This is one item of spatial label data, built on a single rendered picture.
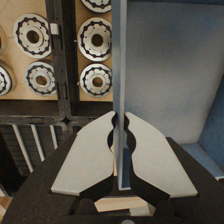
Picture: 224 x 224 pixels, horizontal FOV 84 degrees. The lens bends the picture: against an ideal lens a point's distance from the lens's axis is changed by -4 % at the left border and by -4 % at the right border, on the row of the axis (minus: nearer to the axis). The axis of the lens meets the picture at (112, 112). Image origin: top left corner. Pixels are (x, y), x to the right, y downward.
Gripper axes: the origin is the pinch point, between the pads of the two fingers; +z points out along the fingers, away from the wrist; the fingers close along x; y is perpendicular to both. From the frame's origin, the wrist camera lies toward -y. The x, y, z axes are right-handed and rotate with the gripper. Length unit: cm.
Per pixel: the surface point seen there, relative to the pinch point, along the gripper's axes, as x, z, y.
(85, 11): -8.4, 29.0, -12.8
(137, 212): 58, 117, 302
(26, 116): -23.4, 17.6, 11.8
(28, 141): -34, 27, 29
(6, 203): -61, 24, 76
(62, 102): -13.4, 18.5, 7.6
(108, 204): -1, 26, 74
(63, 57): -11.6, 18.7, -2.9
